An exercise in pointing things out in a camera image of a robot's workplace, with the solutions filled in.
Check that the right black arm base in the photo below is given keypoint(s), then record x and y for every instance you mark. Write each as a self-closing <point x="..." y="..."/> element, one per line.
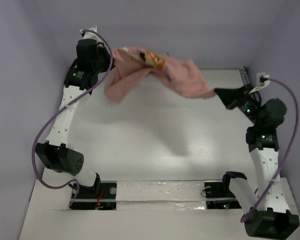
<point x="217" y="196"/>

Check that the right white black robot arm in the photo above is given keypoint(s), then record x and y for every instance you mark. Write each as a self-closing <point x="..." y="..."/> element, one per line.
<point x="266" y="213"/>

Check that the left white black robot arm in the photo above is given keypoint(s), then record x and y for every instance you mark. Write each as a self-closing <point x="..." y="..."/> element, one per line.
<point x="57" y="152"/>

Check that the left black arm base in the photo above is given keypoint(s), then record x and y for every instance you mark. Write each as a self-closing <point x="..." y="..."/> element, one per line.
<point x="103" y="200"/>

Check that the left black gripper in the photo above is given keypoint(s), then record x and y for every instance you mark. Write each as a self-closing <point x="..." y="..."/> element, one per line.
<point x="101" y="49"/>

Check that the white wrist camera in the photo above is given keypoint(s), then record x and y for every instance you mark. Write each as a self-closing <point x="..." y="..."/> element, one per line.
<point x="262" y="80"/>
<point x="89" y="33"/>

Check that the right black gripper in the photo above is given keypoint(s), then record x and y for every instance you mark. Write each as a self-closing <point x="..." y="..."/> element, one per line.
<point x="230" y="96"/>

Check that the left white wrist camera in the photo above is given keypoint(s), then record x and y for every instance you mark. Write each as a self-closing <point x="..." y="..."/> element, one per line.
<point x="89" y="33"/>

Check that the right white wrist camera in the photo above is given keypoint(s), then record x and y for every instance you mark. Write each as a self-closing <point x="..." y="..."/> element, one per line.
<point x="262" y="80"/>

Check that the pink pixel-print t-shirt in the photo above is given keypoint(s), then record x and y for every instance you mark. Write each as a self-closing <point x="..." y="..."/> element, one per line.
<point x="134" y="64"/>

